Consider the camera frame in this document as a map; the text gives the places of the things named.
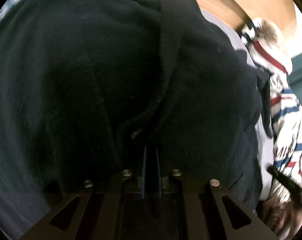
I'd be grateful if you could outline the dark navy knit garment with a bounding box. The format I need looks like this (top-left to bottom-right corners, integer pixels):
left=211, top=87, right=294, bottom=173
left=0, top=0, right=270, bottom=239

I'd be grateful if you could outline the red white blue patterned duvet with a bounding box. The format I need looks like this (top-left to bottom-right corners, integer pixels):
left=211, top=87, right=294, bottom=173
left=240, top=17, right=302, bottom=205

